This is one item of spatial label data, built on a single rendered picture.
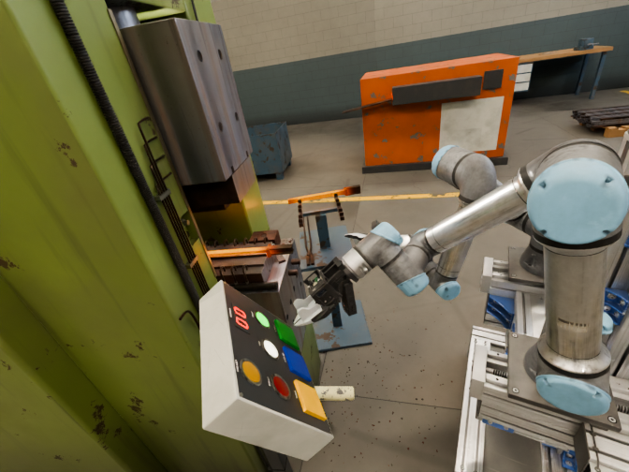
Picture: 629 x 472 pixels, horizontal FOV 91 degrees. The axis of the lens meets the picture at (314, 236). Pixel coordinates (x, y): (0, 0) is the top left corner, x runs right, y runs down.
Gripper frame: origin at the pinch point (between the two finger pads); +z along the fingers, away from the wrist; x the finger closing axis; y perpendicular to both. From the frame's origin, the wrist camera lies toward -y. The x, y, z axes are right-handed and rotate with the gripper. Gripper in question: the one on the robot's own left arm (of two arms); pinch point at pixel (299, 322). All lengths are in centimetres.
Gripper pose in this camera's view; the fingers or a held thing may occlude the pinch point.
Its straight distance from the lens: 86.7
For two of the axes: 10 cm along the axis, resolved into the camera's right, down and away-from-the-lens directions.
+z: -7.3, 6.8, 0.7
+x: 3.3, 4.4, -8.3
